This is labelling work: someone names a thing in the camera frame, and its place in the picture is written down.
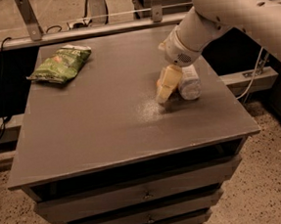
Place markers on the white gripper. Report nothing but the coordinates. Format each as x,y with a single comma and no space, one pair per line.
176,51

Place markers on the orange fruit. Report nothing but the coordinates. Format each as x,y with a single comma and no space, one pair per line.
158,84

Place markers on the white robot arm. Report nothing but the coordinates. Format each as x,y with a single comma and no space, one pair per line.
208,20

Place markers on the blue plastic bottle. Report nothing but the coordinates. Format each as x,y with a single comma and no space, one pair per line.
190,84

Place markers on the white power strip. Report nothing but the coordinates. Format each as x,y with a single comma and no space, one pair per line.
78,24

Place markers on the grey drawer cabinet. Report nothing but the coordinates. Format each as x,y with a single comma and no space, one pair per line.
101,150

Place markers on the green chip bag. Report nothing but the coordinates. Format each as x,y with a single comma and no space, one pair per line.
63,66

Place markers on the metal guard rail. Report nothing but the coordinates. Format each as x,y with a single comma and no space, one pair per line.
31,23

